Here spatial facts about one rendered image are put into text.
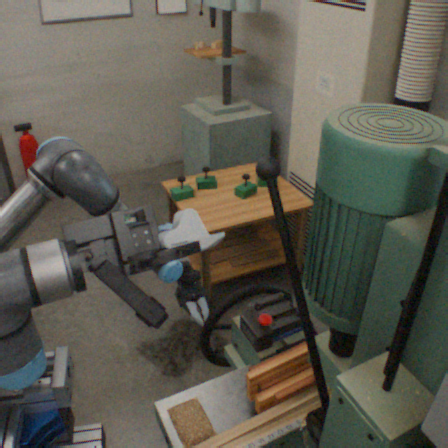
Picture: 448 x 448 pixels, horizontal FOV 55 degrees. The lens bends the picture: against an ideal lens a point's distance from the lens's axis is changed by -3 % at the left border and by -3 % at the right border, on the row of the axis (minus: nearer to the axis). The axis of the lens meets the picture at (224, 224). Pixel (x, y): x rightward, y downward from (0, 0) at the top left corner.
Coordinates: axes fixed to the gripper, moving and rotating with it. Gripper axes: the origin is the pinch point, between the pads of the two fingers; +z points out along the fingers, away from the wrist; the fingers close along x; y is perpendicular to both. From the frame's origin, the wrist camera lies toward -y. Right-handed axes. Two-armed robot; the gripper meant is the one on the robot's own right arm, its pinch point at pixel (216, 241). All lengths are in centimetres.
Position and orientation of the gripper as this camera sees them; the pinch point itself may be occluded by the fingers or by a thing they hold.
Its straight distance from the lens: 62.6
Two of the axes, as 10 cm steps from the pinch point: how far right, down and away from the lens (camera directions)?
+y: -2.5, -9.7, -0.4
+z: 8.9, -2.4, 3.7
